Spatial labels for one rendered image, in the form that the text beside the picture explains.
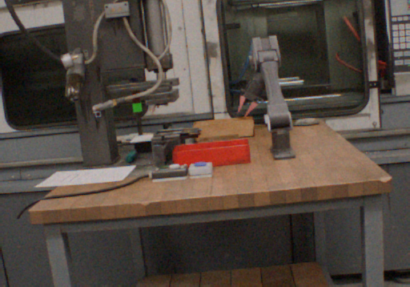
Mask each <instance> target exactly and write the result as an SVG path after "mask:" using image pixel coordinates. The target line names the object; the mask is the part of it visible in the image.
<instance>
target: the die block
mask: <svg viewBox="0 0 410 287"><path fill-rule="evenodd" d="M166 141H170V146H171V149H170V150H169V152H168V153H167V161H172V160H173V159H172V151H173V150H174V149H175V145H186V144H185V139H180V137H179V139H169V140H166ZM158 144H159V141H151V148H152V153H153V159H154V162H155V154H154V148H153V146H154V145H158Z"/></svg>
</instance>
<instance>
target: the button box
mask: <svg viewBox="0 0 410 287"><path fill-rule="evenodd" d="M145 177H150V180H152V182H156V181H171V180H185V179H187V177H188V165H186V164H184V165H179V167H177V168H170V166H169V168H167V169H160V168H157V167H156V168H154V169H153V170H152V171H149V174H146V175H144V176H140V177H137V178H136V179H134V180H131V181H129V182H128V183H125V184H120V185H117V186H114V187H111V188H104V189H100V190H92V191H88V192H80V193H77V192H75V193H70V194H64V195H54V196H48V197H43V198H41V199H39V200H35V201H33V202H32V203H29V204H28V205H27V206H25V207H24V209H22V211H21V212H19V214H18V215H17V218H18V219H19V218H20V216H21V215H22V213H23V212H25V210H26V209H28V208H29V207H30V206H32V205H33V204H37V203H38V202H39V201H40V200H48V199H53V198H62V197H68V196H82V195H87V194H95V193H99V192H105V191H111V190H114V189H116V188H123V187H126V186H127V185H129V184H133V183H134V182H136V181H137V180H141V179H142V178H145Z"/></svg>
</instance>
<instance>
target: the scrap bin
mask: <svg viewBox="0 0 410 287"><path fill-rule="evenodd" d="M172 159H173V164H178V165H184V164H186V165H188V169H189V167H190V165H191V164H195V163H197V162H206V163H208V162H212V167H213V166H220V165H235V164H248V163H251V153H250V146H249V145H248V138H247V139H234V140H227V141H213V142H206V143H193V144H186V145H175V149H174V150H173V151H172Z"/></svg>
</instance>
